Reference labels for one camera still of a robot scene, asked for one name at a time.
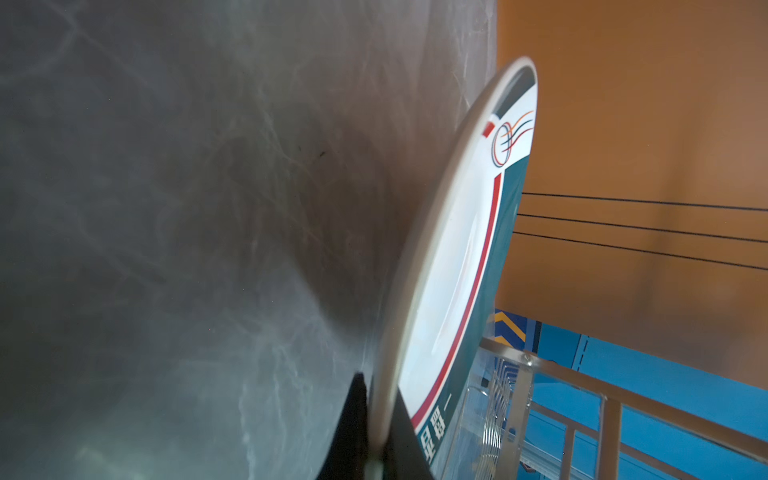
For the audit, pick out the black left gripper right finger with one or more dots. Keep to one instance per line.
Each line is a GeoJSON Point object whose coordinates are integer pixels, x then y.
{"type": "Point", "coordinates": [403, 458]}

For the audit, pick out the silver wire dish rack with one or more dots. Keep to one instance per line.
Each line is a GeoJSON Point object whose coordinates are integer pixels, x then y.
{"type": "Point", "coordinates": [523, 417]}

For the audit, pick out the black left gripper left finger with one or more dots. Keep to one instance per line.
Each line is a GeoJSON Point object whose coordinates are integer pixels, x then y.
{"type": "Point", "coordinates": [348, 452]}

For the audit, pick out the white plate green maroon rim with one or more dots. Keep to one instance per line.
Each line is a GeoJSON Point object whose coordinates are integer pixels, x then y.
{"type": "Point", "coordinates": [449, 273]}

